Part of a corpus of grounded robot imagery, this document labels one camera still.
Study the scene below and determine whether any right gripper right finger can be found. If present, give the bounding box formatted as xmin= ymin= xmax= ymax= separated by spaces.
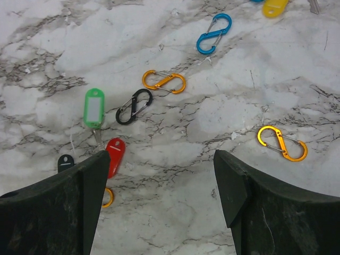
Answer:
xmin=214 ymin=150 xmax=339 ymax=254

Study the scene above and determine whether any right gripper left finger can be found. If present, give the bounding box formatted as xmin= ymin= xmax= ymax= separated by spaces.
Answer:
xmin=1 ymin=150 xmax=110 ymax=254

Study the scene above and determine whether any green tag key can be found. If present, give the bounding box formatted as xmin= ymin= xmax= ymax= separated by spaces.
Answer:
xmin=83 ymin=88 xmax=105 ymax=150

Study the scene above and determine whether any yellow tag key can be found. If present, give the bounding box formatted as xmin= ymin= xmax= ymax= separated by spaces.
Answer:
xmin=262 ymin=0 xmax=320 ymax=18

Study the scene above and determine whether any orange S carabiner lower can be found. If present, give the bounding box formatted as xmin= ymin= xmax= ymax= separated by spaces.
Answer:
xmin=102 ymin=188 xmax=115 ymax=208

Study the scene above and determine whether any orange s carabiner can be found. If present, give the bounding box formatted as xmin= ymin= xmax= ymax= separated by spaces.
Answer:
xmin=142 ymin=70 xmax=186 ymax=94
xmin=102 ymin=188 xmax=115 ymax=208
xmin=257 ymin=125 xmax=308 ymax=162

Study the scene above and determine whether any black tag key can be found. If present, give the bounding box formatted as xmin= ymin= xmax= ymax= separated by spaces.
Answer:
xmin=57 ymin=154 xmax=75 ymax=173

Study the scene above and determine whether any orange S carabiner right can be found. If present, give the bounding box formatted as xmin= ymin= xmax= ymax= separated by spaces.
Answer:
xmin=257 ymin=125 xmax=308 ymax=162

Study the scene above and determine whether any red tag key centre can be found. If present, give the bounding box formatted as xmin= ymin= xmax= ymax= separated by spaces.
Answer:
xmin=106 ymin=138 xmax=125 ymax=179

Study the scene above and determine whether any black S carabiner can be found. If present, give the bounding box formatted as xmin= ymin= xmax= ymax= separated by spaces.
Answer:
xmin=116 ymin=89 xmax=153 ymax=125

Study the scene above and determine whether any orange S carabiner centre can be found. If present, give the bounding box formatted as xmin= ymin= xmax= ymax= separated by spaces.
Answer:
xmin=142 ymin=70 xmax=186 ymax=94

